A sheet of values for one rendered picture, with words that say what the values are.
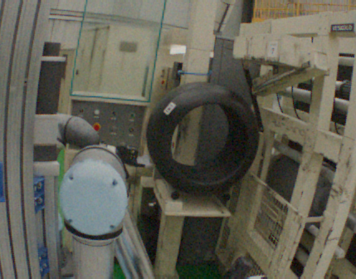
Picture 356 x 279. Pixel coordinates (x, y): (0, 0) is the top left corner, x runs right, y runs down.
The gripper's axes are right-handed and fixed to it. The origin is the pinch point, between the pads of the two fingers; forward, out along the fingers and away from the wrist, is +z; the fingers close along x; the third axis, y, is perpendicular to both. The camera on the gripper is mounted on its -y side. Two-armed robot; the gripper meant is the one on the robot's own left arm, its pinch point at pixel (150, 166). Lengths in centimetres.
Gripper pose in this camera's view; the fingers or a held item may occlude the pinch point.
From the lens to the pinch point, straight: 182.3
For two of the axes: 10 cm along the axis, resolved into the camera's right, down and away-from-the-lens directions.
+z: 9.4, 2.1, 2.6
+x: -2.1, -2.3, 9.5
